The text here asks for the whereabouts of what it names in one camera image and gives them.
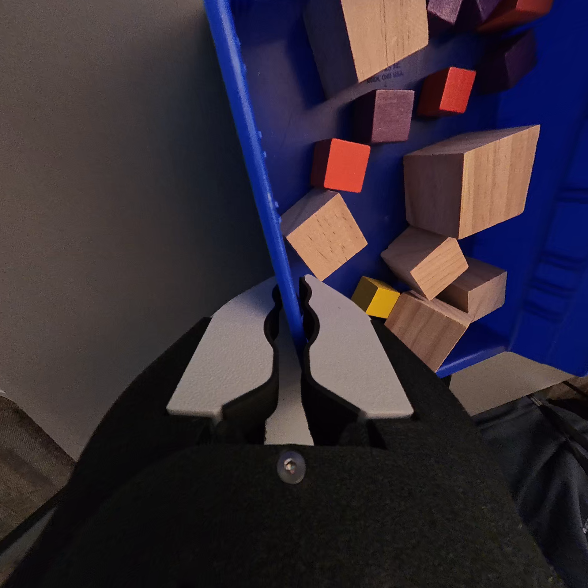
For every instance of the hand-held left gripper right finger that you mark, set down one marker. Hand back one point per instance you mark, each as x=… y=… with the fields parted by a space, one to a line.
x=353 y=363

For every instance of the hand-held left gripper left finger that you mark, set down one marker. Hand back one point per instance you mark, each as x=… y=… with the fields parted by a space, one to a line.
x=220 y=367

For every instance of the blue plastic box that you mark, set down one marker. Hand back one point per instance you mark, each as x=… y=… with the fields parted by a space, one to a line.
x=280 y=69

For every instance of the pile of coloured wooden cubes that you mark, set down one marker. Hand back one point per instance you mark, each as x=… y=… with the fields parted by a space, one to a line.
x=468 y=183

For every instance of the dark blue clothing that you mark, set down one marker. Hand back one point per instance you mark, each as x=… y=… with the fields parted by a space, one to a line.
x=542 y=459

